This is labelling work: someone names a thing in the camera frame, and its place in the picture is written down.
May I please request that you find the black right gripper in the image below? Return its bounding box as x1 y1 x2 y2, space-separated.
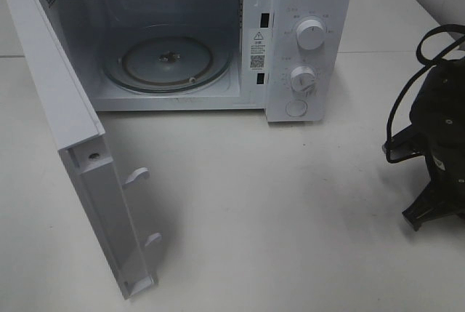
402 133 464 231

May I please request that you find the round door release button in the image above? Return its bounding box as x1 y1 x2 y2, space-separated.
286 100 308 118

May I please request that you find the white microwave knob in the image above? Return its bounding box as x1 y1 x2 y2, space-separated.
291 66 316 93
296 17 326 50

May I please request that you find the white microwave door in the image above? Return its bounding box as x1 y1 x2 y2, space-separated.
7 0 155 299

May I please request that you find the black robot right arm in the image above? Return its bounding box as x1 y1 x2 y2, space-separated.
410 59 464 198

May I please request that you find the glass microwave turntable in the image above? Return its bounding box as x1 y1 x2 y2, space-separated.
101 24 239 94

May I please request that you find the white microwave oven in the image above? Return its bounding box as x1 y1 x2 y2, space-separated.
57 0 349 122

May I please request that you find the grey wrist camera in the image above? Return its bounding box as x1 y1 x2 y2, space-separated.
382 124 427 164

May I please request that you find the black camera cable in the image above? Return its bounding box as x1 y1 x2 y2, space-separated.
384 24 465 164

